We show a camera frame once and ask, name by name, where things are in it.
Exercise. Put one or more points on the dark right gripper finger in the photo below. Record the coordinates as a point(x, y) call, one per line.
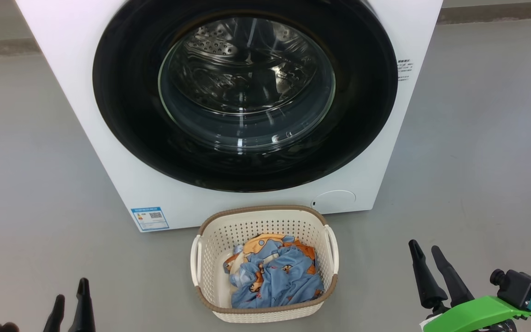
point(427, 286)
point(454, 286)

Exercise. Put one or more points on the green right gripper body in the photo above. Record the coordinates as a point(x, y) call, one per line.
point(473, 316)

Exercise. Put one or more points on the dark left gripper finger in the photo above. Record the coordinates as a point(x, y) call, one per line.
point(83, 313)
point(56, 318)

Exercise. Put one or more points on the blue cartoon print garment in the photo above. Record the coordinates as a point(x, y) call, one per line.
point(288, 281)

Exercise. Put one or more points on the orange and blue garment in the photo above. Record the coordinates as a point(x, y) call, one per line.
point(258, 243)

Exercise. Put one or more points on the glass washing machine door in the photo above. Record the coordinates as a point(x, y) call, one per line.
point(127, 115)

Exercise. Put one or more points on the white front-load washing machine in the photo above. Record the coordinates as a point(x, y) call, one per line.
point(85, 92)

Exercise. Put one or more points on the stainless steel washing machine drum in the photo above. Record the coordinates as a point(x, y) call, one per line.
point(228, 50)

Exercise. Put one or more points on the blue energy label sticker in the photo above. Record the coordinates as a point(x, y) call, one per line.
point(150, 219)

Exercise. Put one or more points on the round white filter cover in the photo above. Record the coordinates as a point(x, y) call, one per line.
point(334, 202)

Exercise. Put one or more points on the cream plastic laundry basket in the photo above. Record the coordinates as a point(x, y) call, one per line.
point(265, 221)

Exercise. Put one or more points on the small printed text sticker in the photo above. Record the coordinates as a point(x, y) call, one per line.
point(404, 69)

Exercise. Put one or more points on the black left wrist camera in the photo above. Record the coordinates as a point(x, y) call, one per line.
point(2, 328)

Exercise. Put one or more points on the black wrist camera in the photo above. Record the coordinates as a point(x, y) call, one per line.
point(521, 288)
point(2, 328)

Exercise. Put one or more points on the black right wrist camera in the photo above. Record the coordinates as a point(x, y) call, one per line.
point(521, 288)

